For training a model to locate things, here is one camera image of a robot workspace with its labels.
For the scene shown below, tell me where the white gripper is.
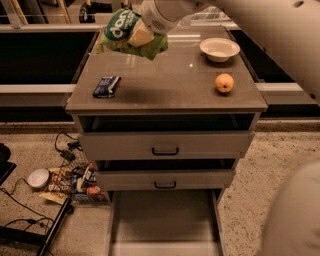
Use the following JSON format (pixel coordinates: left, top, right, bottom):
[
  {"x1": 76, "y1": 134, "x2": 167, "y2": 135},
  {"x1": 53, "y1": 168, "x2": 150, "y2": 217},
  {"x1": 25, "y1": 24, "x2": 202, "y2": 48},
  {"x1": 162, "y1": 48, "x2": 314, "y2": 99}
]
[{"x1": 128, "y1": 0, "x2": 209, "y2": 47}]

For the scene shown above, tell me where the green rice chip bag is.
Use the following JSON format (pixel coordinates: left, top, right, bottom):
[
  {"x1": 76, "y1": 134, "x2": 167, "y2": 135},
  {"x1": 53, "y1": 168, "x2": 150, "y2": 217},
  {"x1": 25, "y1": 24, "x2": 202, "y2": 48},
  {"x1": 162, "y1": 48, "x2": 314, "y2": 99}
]
[{"x1": 95, "y1": 9, "x2": 168, "y2": 60}]

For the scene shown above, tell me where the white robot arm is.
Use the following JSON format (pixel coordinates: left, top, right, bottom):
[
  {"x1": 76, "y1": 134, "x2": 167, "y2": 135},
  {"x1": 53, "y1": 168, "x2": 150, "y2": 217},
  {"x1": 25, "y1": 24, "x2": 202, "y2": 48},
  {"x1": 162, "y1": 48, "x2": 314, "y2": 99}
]
[{"x1": 203, "y1": 0, "x2": 320, "y2": 256}]

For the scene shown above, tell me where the white bowl on counter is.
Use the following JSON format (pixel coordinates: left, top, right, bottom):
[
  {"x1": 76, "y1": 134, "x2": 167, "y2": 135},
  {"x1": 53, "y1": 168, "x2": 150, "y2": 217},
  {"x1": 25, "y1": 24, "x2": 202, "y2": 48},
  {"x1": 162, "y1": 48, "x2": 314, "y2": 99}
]
[{"x1": 200, "y1": 38, "x2": 240, "y2": 63}]

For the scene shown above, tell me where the grey drawer cabinet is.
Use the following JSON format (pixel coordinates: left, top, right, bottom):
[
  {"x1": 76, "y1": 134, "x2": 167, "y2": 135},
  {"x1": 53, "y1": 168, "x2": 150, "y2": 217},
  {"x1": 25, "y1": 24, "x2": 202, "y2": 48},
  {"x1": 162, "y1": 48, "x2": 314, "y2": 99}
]
[{"x1": 66, "y1": 27, "x2": 267, "y2": 175}]

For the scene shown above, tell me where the open bottom drawer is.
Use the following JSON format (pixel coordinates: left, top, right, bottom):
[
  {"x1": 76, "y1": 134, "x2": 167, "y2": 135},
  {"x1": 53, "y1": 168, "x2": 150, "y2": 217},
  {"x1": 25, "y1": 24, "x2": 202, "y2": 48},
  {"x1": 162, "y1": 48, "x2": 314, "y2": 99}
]
[{"x1": 106, "y1": 190, "x2": 226, "y2": 256}]

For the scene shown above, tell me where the blue snack packet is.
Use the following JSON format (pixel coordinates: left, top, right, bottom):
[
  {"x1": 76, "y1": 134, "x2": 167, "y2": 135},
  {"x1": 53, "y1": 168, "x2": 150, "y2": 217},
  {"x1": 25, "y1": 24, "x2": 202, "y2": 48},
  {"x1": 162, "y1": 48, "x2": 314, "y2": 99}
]
[{"x1": 92, "y1": 76, "x2": 121, "y2": 98}]

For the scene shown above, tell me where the orange fruit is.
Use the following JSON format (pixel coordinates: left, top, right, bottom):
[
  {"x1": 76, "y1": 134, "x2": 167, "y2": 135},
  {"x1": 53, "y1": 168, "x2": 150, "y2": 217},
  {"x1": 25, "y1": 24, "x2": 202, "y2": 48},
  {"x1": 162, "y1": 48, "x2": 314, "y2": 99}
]
[{"x1": 215, "y1": 73, "x2": 234, "y2": 93}]

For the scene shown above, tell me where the pile of snack packets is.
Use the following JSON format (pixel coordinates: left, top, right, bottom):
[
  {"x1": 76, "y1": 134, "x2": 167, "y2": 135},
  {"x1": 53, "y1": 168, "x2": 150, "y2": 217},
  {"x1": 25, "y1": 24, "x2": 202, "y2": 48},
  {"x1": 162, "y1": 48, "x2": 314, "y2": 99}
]
[{"x1": 40, "y1": 163, "x2": 107, "y2": 204}]

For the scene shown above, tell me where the white bowl on floor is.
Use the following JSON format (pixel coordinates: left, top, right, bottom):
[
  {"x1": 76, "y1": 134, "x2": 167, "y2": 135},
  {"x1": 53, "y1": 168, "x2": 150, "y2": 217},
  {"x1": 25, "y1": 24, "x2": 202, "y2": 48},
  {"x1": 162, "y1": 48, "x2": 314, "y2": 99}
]
[{"x1": 27, "y1": 169, "x2": 50, "y2": 189}]

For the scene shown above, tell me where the wire basket behind counter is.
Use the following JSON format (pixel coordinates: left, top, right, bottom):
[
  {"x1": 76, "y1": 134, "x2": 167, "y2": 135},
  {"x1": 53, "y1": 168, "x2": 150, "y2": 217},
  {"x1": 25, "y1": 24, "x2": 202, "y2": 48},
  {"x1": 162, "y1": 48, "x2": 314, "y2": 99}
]
[{"x1": 182, "y1": 7, "x2": 230, "y2": 24}]

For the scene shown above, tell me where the top drawer with handle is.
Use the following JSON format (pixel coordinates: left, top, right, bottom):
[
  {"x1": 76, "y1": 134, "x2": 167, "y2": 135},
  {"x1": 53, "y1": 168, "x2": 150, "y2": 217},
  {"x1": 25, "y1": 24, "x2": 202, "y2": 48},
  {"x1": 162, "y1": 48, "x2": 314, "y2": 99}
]
[{"x1": 80, "y1": 131, "x2": 254, "y2": 161}]

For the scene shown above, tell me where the drawer with handle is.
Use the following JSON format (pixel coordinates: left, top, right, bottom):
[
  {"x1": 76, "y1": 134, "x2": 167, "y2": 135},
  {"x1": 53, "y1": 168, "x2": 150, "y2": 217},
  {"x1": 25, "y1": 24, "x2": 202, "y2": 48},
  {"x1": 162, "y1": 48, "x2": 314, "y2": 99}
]
[
  {"x1": 95, "y1": 170, "x2": 234, "y2": 191},
  {"x1": 80, "y1": 131, "x2": 254, "y2": 161}
]

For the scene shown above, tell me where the black power adapter cable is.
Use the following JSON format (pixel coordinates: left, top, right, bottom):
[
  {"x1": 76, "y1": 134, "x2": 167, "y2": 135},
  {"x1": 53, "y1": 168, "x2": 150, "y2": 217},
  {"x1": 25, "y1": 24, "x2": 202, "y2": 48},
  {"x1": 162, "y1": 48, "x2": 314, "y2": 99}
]
[{"x1": 54, "y1": 132, "x2": 84, "y2": 168}]

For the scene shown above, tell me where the middle drawer with handle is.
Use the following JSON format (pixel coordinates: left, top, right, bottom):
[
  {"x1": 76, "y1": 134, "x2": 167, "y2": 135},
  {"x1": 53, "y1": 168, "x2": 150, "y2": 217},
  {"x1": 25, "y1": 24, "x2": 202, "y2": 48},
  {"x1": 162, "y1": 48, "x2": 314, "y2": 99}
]
[{"x1": 95, "y1": 170, "x2": 234, "y2": 191}]

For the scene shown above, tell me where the black stand frame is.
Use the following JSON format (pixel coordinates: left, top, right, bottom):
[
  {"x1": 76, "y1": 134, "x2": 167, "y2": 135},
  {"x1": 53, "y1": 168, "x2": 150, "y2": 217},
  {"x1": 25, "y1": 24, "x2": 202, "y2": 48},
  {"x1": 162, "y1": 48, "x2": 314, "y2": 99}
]
[{"x1": 0, "y1": 143, "x2": 73, "y2": 256}]

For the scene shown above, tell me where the black floor cable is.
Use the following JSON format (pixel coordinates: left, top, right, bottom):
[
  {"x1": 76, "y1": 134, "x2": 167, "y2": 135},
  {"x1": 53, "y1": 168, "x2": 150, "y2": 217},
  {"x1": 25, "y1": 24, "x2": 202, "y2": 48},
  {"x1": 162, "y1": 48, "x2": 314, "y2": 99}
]
[{"x1": 0, "y1": 177, "x2": 55, "y2": 231}]

